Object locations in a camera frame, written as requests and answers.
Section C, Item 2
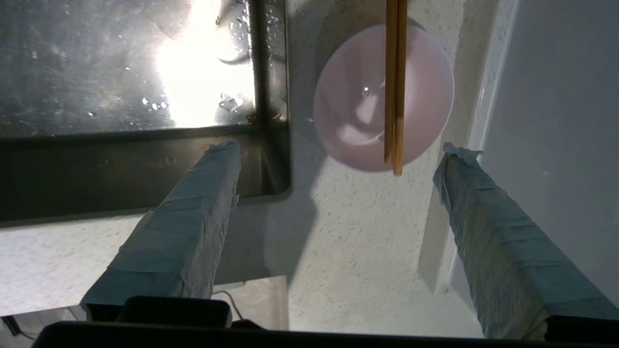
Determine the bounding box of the stainless steel sink basin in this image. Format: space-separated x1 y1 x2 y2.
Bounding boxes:
0 0 292 228

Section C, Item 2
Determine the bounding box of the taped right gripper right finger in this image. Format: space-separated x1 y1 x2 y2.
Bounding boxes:
432 142 619 339

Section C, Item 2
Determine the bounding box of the wooden chopstick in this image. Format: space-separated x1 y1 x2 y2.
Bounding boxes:
394 0 409 176
384 0 398 165

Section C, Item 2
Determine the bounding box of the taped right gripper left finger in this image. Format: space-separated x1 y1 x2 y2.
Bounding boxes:
80 139 242 320

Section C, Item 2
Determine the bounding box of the pink plastic bowl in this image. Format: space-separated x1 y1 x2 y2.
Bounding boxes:
313 24 455 173

